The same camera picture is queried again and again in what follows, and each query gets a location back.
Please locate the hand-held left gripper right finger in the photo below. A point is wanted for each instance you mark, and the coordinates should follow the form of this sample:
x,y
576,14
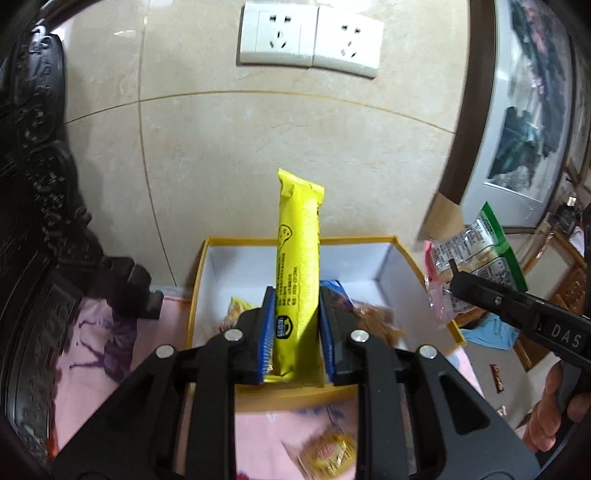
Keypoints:
x,y
326,334

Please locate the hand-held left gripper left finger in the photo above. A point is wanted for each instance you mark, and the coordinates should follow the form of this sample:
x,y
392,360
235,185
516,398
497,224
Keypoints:
x,y
268,334

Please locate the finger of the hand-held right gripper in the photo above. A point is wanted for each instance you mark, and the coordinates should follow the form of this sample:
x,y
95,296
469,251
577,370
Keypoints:
x,y
489,297

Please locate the blue snack packet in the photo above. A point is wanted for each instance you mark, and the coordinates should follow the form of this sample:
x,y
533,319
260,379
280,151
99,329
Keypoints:
x,y
340,291

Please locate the brown crumbly snack packet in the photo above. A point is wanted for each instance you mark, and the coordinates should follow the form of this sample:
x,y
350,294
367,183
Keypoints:
x,y
376,318

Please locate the green white snack packet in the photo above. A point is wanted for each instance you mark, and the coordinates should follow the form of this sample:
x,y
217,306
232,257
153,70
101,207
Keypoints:
x,y
480,244

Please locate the yellow cardboard box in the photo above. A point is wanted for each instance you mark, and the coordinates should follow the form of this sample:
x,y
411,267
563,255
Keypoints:
x,y
351,258

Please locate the long yellow snack packet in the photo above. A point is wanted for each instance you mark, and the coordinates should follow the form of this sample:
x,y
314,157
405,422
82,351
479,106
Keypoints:
x,y
298,258

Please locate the person's right hand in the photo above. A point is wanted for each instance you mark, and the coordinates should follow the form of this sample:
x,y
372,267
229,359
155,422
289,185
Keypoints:
x,y
545,415

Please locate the light blue cloth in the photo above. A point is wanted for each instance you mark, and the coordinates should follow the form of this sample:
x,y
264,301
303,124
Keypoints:
x,y
491,333

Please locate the small brown candy packet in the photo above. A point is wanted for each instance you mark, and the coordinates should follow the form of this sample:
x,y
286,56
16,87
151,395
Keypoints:
x,y
497,378

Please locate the brown cardboard piece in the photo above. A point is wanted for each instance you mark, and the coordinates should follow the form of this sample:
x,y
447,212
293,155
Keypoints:
x,y
441,224

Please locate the pink printed cloth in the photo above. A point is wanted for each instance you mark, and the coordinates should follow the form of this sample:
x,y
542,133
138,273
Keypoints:
x,y
258,429

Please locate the small yellow wrapped snack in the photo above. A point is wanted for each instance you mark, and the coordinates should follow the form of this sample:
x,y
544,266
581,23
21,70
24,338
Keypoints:
x,y
328,450

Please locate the large framed landscape painting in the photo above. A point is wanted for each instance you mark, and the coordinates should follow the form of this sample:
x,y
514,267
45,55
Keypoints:
x,y
521,138

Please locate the dark carved wooden furniture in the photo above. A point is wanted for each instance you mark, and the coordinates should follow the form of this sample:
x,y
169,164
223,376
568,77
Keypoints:
x,y
41,230

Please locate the white wall socket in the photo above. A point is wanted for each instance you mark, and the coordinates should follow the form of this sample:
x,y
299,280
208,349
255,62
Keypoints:
x,y
277,34
348,41

